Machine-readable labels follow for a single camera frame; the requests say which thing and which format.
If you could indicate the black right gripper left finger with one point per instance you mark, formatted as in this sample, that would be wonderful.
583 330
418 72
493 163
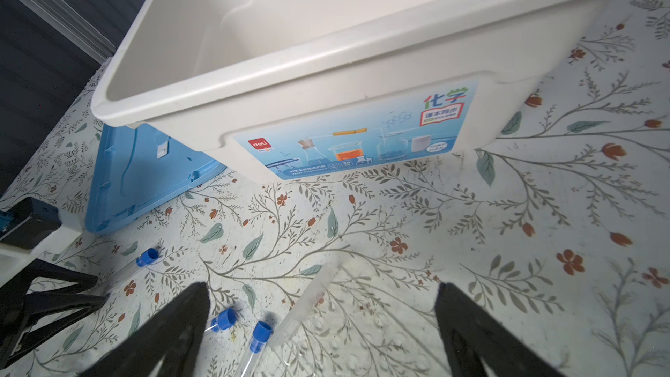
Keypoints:
166 345

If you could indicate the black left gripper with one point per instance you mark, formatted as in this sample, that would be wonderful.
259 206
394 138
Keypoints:
38 299

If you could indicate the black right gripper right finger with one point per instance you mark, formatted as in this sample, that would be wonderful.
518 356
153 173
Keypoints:
475 343

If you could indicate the blue plastic box lid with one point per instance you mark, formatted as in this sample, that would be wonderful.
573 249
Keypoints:
136 171

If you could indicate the white plastic storage box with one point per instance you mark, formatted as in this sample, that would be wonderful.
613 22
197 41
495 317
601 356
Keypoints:
244 81

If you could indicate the blue capped test tube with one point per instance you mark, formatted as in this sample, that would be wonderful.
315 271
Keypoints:
259 339
223 321
128 271

